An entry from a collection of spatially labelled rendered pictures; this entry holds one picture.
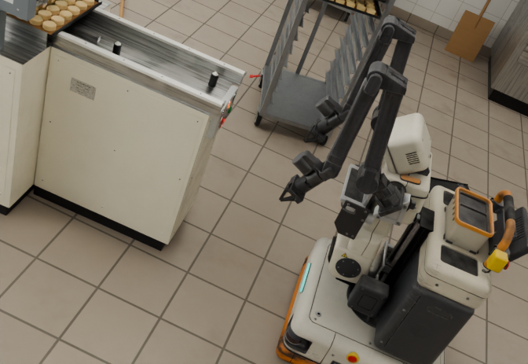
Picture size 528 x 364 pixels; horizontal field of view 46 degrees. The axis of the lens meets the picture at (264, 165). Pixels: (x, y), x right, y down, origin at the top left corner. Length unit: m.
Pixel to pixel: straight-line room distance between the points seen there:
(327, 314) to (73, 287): 1.08
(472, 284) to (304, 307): 0.71
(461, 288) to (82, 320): 1.49
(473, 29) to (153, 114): 4.33
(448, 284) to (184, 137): 1.16
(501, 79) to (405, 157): 3.57
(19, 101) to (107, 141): 0.39
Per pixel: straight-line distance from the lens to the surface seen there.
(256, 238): 3.26
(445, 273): 2.36
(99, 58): 2.58
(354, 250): 2.53
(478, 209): 2.56
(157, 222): 2.89
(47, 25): 2.62
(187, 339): 2.76
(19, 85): 2.58
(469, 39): 6.41
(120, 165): 2.78
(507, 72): 5.75
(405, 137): 2.24
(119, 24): 2.83
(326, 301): 2.74
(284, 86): 4.28
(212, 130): 2.56
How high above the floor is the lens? 2.20
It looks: 36 degrees down
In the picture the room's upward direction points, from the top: 22 degrees clockwise
